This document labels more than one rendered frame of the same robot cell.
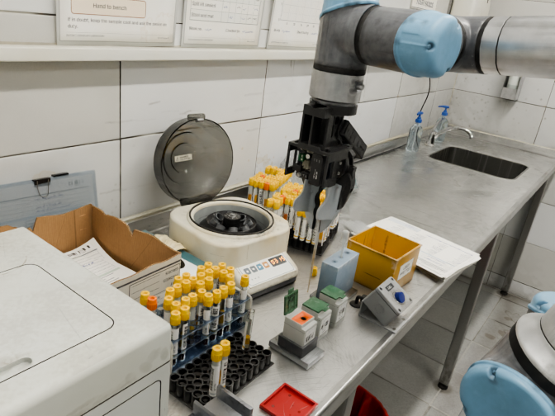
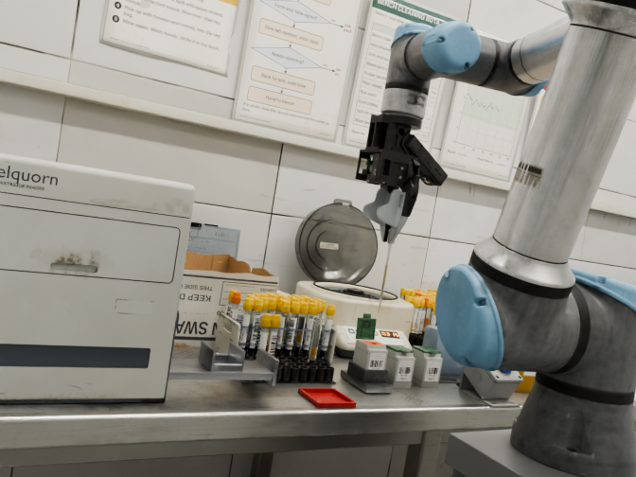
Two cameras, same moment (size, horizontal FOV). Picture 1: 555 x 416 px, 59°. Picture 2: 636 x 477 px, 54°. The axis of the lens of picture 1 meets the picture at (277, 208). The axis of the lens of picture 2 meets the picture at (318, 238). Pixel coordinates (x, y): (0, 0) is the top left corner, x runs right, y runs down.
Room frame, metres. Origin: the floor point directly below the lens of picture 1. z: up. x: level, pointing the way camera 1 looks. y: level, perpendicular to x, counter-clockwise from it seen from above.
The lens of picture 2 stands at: (-0.29, -0.44, 1.17)
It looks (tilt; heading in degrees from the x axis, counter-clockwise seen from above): 3 degrees down; 26
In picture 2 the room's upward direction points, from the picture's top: 9 degrees clockwise
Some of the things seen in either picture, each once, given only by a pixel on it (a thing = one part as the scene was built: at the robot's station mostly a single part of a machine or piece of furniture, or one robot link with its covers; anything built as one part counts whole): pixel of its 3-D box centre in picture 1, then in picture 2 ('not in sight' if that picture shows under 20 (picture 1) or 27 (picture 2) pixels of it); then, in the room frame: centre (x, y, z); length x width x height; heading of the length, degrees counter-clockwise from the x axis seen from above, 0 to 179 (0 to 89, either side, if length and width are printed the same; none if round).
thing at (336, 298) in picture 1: (331, 305); (425, 366); (0.86, -0.14, 0.91); 0.05 x 0.04 x 0.07; 56
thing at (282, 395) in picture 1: (289, 405); (326, 397); (0.60, -0.06, 0.88); 0.07 x 0.07 x 0.01; 56
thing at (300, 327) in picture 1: (299, 331); (369, 360); (0.74, -0.07, 0.92); 0.05 x 0.04 x 0.06; 55
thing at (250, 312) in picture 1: (247, 334); (314, 345); (0.70, 0.02, 0.93); 0.01 x 0.01 x 0.10
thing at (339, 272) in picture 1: (337, 276); (447, 353); (0.95, -0.15, 0.92); 0.10 x 0.07 x 0.10; 148
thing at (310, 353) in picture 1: (296, 343); (366, 375); (0.74, -0.07, 0.89); 0.09 x 0.05 x 0.04; 55
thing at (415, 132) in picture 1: (415, 131); not in sight; (2.41, -0.63, 0.97); 0.08 x 0.07 x 0.20; 149
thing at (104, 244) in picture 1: (80, 279); (195, 293); (0.77, 0.35, 0.95); 0.29 x 0.25 x 0.15; 56
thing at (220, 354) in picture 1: (224, 348); (285, 343); (0.65, 0.06, 0.93); 0.17 x 0.09 x 0.11; 146
